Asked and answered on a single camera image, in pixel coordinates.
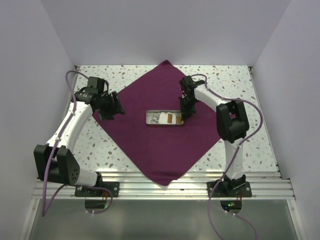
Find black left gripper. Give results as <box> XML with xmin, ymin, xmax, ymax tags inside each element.
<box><xmin>96</xmin><ymin>90</ymin><xmax>125</xmax><ymax>121</ymax></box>

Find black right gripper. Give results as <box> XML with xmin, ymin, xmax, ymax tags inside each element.
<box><xmin>179</xmin><ymin>96</ymin><xmax>198</xmax><ymax>121</ymax></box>

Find orange adhesive bandage strips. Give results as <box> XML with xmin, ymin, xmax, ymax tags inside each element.
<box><xmin>167</xmin><ymin>113</ymin><xmax>173</xmax><ymax>124</ymax></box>

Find steel instrument tray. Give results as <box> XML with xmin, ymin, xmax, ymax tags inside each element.
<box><xmin>145</xmin><ymin>110</ymin><xmax>184</xmax><ymax>126</ymax></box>

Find purple cloth mat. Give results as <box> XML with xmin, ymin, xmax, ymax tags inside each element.
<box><xmin>93</xmin><ymin>61</ymin><xmax>220</xmax><ymax>186</ymax></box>

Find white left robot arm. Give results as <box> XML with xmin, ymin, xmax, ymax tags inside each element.
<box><xmin>33</xmin><ymin>77</ymin><xmax>125</xmax><ymax>197</ymax></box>

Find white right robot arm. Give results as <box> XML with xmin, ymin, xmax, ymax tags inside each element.
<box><xmin>179</xmin><ymin>76</ymin><xmax>250</xmax><ymax>197</ymax></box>

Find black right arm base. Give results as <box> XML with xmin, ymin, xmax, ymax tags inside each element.
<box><xmin>206</xmin><ymin>178</ymin><xmax>253</xmax><ymax>198</ymax></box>

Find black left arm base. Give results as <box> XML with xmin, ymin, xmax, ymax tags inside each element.
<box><xmin>74</xmin><ymin>176</ymin><xmax>120</xmax><ymax>198</ymax></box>

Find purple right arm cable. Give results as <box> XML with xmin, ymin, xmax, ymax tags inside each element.
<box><xmin>191</xmin><ymin>73</ymin><xmax>264</xmax><ymax>240</ymax></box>

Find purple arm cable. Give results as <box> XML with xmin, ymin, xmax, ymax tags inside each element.
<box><xmin>41</xmin><ymin>70</ymin><xmax>113</xmax><ymax>217</ymax></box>
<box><xmin>191</xmin><ymin>73</ymin><xmax>264</xmax><ymax>240</ymax></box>

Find aluminium rail frame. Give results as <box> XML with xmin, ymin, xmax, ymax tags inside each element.
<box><xmin>32</xmin><ymin>65</ymin><xmax>297</xmax><ymax>201</ymax></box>

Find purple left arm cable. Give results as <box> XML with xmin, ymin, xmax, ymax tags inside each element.
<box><xmin>41</xmin><ymin>70</ymin><xmax>113</xmax><ymax>217</ymax></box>

